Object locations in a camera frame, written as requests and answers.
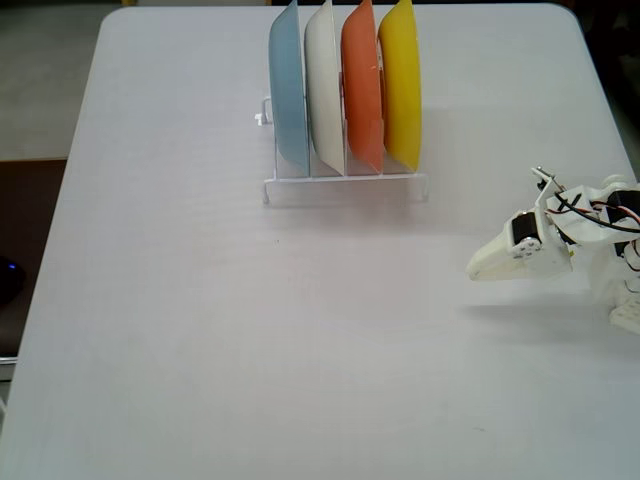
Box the white gripper with motor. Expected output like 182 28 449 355
466 197 575 284

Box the yellow plate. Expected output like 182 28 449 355
377 0 424 171

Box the orange plate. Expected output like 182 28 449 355
340 0 386 169

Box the white plate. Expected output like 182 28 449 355
303 0 347 177

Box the light blue plate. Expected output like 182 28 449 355
268 0 311 177

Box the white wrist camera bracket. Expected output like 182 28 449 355
530 166 569 214

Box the white wire dish rack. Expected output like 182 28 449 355
254 96 430 208

